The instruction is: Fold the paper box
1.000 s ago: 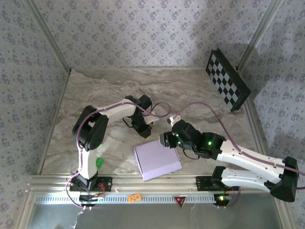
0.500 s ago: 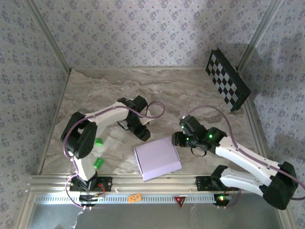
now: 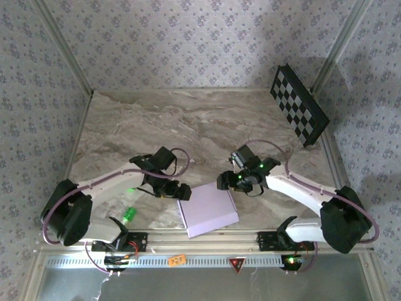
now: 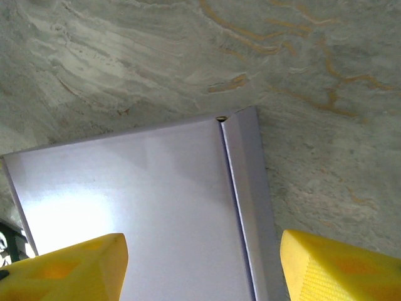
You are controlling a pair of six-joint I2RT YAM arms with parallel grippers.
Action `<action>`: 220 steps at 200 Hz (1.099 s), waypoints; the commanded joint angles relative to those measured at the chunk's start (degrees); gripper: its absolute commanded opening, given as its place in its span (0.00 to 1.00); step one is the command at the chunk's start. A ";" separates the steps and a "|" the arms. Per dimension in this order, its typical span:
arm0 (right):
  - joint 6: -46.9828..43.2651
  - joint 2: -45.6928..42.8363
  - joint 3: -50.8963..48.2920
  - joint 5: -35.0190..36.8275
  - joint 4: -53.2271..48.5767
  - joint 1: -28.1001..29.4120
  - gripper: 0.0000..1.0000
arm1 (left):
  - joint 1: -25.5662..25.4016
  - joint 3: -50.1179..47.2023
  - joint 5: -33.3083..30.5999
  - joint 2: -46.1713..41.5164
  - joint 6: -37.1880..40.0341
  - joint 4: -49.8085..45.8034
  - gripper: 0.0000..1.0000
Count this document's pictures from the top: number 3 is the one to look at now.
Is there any green ribbed connector block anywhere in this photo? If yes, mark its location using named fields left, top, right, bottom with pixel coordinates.
left=122, top=206, right=138, bottom=223

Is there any grey metal panel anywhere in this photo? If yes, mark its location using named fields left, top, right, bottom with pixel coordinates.
left=37, top=268, right=377, bottom=301

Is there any aluminium frame post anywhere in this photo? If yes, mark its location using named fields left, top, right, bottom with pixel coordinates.
left=313, top=0, right=374, bottom=93
left=31, top=0, right=95, bottom=97

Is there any lavender and white paper box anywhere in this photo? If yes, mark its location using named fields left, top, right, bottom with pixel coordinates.
left=177, top=183, right=240, bottom=240

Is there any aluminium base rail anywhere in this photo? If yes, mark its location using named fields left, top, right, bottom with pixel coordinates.
left=34, top=228, right=375, bottom=253

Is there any orange label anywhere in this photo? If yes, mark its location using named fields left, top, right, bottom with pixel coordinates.
left=168, top=254, right=186, bottom=268

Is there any red triangle sticker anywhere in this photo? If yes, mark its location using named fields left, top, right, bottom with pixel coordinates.
left=228, top=256, right=247, bottom=275

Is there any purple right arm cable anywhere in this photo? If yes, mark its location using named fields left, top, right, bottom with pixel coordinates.
left=246, top=139, right=380, bottom=273

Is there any grey slotted cable duct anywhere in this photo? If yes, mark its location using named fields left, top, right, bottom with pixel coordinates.
left=43, top=254, right=284, bottom=269

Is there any aluminium table side rail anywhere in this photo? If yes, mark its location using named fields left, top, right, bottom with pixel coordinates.
left=48, top=90, right=95, bottom=231
left=322, top=130, right=349, bottom=193

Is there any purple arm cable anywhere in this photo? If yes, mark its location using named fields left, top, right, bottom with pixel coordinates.
left=246, top=139, right=380, bottom=273
left=42, top=147, right=193, bottom=276

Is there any black and white checkerboard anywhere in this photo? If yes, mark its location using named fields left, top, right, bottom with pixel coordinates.
left=269, top=63, right=330, bottom=147

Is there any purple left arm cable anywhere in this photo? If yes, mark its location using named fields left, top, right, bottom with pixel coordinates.
left=42, top=147, right=193, bottom=276

